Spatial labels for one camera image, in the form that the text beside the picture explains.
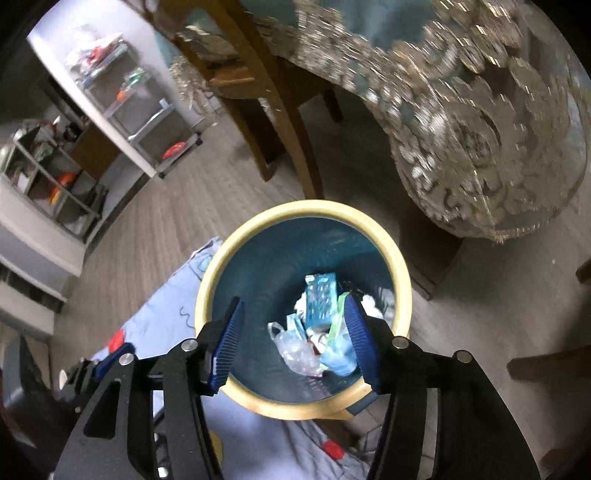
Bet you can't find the clear plastic bag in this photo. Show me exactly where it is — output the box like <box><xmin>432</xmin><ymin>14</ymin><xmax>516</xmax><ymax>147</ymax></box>
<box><xmin>268</xmin><ymin>320</ymin><xmax>324</xmax><ymax>376</ymax></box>

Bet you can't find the teal bin with yellow rim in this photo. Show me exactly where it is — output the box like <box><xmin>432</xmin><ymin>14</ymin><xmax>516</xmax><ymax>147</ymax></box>
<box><xmin>195</xmin><ymin>199</ymin><xmax>413</xmax><ymax>421</ymax></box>

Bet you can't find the blue wrapper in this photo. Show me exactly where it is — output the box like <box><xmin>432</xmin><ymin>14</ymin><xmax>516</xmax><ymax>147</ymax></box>
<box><xmin>320</xmin><ymin>342</ymin><xmax>359</xmax><ymax>376</ymax></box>

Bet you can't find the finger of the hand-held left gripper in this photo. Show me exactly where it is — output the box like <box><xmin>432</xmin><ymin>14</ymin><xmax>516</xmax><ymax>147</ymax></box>
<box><xmin>91</xmin><ymin>342</ymin><xmax>137</xmax><ymax>382</ymax></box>

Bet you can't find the light blue printed blanket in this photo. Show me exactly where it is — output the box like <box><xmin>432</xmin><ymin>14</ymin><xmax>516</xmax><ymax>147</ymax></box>
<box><xmin>60</xmin><ymin>237</ymin><xmax>384</xmax><ymax>480</ymax></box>

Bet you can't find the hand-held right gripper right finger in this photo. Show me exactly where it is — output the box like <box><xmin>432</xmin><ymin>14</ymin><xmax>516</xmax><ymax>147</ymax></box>
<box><xmin>344</xmin><ymin>294</ymin><xmax>541</xmax><ymax>480</ymax></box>

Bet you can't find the dark wooden chair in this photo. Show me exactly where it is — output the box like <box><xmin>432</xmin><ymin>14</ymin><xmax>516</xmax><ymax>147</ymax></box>
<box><xmin>507</xmin><ymin>258</ymin><xmax>591</xmax><ymax>382</ymax></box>

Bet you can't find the pile of plastic bags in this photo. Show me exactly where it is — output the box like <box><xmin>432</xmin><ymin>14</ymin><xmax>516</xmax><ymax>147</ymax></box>
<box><xmin>65</xmin><ymin>34</ymin><xmax>123</xmax><ymax>75</ymax></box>

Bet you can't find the green and white carton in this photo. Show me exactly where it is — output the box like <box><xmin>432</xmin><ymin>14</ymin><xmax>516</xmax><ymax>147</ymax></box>
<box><xmin>304</xmin><ymin>272</ymin><xmax>341</xmax><ymax>329</ymax></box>

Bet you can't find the white shelf cart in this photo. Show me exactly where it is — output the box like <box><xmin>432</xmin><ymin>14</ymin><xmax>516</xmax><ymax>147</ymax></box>
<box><xmin>65</xmin><ymin>32</ymin><xmax>204</xmax><ymax>179</ymax></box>

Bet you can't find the metal storage rack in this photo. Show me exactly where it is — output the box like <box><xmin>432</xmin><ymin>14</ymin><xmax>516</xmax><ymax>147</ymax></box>
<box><xmin>0</xmin><ymin>117</ymin><xmax>110</xmax><ymax>241</ymax></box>

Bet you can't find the table with teal lace tablecloth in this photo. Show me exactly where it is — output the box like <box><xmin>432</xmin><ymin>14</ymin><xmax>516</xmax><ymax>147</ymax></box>
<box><xmin>157</xmin><ymin>0</ymin><xmax>588</xmax><ymax>302</ymax></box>

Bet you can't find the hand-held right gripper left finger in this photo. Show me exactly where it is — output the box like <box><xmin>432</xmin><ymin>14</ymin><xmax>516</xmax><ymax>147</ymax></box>
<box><xmin>53</xmin><ymin>298</ymin><xmax>245</xmax><ymax>480</ymax></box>

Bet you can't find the orange packet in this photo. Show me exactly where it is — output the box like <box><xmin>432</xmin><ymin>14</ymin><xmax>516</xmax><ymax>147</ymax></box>
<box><xmin>48</xmin><ymin>172</ymin><xmax>77</xmax><ymax>204</ymax></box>

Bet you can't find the white tissue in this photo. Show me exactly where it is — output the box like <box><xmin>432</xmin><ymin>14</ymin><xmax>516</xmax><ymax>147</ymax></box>
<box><xmin>360</xmin><ymin>293</ymin><xmax>387</xmax><ymax>320</ymax></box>

